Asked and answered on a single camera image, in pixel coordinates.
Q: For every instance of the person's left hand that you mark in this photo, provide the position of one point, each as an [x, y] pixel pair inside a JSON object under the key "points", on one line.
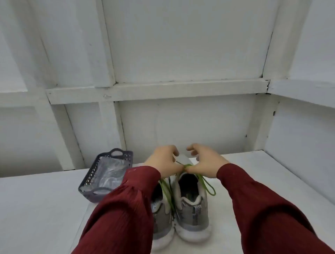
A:
{"points": [[162, 160]]}

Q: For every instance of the person's right hand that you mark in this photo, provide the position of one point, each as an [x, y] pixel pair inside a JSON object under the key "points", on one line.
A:
{"points": [[208, 160]]}

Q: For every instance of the green shoelace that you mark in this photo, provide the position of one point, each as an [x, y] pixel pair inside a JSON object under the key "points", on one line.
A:
{"points": [[208, 186]]}

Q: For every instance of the grey mesh shoe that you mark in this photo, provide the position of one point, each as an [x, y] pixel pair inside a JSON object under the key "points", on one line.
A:
{"points": [[161, 220], [192, 212]]}

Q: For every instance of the person's right forearm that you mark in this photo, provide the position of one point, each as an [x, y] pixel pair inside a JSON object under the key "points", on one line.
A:
{"points": [[267, 214]]}

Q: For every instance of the person's left forearm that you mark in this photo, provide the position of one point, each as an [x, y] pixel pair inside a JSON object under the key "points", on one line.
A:
{"points": [[123, 214]]}

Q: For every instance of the clear plastic bag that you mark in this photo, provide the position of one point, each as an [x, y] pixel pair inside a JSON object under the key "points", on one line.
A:
{"points": [[107, 172]]}

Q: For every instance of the dark plastic lattice basket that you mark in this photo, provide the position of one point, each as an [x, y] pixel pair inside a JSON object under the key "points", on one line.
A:
{"points": [[90, 191]]}

